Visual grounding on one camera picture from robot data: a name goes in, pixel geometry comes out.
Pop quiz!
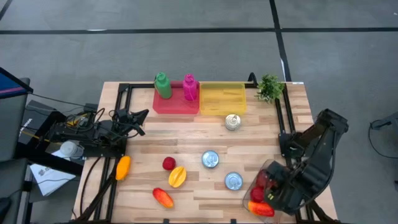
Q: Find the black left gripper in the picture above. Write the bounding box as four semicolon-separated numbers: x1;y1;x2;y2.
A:
123;109;150;137

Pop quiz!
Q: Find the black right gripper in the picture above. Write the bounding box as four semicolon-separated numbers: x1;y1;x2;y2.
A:
264;160;301;215

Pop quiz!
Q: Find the dark red round fruit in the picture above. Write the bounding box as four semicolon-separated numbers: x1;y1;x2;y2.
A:
256;170;272;188

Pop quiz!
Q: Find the red apple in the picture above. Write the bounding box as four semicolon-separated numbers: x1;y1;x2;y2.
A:
250;185;266;203

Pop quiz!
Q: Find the red-orange mango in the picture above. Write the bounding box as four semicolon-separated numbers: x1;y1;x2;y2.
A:
248;200;275;218
152;187;175;209

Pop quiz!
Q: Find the green squeeze bottle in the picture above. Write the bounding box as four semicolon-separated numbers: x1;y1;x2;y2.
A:
154;72;173;100

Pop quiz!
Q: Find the orange-yellow mango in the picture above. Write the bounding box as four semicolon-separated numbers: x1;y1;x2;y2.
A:
115;155;132;182

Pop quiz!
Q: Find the pink squeeze bottle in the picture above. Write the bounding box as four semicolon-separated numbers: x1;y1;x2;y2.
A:
182;73;198;101

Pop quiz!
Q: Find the yellow starfruit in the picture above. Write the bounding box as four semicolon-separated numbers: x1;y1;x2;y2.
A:
168;166;187;189

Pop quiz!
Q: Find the blue-label tuna can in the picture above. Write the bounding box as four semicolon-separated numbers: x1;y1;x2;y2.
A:
201;150;220;169

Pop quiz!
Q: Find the clear plastic container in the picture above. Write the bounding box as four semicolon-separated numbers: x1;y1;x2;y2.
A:
241;158;301;224

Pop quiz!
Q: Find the red translucent tray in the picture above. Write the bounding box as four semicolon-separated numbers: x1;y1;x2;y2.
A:
152;80;201;115

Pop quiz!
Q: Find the white cylindrical object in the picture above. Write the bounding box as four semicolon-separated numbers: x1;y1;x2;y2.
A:
60;140;85;159

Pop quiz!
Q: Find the small pull-tab tin can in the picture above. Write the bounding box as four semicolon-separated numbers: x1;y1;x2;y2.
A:
224;113;242;131

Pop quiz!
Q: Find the yellow translucent tray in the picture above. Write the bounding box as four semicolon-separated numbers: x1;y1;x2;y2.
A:
199;82;248;116

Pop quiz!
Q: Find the small green potted plant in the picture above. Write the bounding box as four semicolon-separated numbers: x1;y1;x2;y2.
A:
254;73;285;103

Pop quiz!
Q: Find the black metal stand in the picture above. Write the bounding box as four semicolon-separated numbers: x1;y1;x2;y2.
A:
14;110;86;177

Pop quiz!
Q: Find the black case with white lettering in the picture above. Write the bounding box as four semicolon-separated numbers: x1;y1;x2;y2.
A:
18;99;57;141

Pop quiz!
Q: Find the white paper sheet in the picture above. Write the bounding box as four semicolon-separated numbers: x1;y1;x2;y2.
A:
30;163;77;197

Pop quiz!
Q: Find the dark flat monitor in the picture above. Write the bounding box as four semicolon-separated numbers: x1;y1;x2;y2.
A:
0;67;34;162

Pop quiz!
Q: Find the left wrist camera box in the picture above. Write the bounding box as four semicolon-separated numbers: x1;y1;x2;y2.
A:
116;108;131;124

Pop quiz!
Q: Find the black metal table frame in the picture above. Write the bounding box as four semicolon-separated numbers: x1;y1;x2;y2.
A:
73;73;341;224

